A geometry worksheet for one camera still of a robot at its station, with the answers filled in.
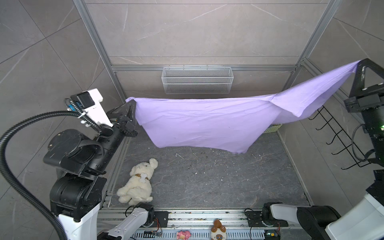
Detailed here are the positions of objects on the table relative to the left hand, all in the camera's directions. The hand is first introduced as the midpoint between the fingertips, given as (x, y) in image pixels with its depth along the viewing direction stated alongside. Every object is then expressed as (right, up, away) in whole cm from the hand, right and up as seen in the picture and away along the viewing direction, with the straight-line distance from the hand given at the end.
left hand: (134, 97), depth 41 cm
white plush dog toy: (-11, -39, +32) cm, 52 cm away
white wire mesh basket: (+19, +24, +59) cm, 67 cm away
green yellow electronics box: (+54, -61, +29) cm, 86 cm away
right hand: (+50, +5, -11) cm, 52 cm away
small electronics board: (-4, -60, +30) cm, 67 cm away
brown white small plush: (+28, -57, +27) cm, 69 cm away
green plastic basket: (+74, -9, +63) cm, 98 cm away
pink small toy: (+12, -58, +26) cm, 65 cm away
